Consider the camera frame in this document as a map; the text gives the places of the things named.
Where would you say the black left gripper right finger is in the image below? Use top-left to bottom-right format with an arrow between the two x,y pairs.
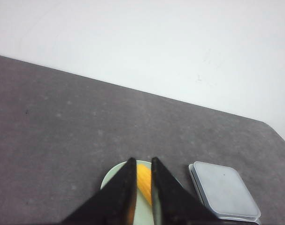
151,157 -> 218,223

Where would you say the green round plate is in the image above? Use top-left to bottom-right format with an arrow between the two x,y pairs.
100,161 -> 154,225

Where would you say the yellow toy corn cob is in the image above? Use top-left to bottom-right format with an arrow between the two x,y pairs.
137,164 -> 152,206

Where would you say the silver digital kitchen scale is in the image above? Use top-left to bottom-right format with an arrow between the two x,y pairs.
188,161 -> 261,225

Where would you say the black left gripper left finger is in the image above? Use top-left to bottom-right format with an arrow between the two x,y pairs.
62,157 -> 137,223

